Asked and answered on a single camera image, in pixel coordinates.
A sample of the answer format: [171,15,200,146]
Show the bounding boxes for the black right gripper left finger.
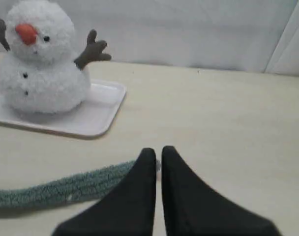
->
[53,147,156,236]

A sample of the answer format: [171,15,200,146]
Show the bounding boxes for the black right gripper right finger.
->
[161,146,281,236]

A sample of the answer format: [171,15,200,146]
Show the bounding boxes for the green fuzzy scarf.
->
[0,160,136,211]

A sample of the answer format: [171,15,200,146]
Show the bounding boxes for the white plush snowman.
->
[0,0,112,114]

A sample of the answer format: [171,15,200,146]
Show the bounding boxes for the white plastic tray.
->
[0,79,127,140]

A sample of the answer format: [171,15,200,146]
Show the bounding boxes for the white backdrop curtain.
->
[0,0,299,77]

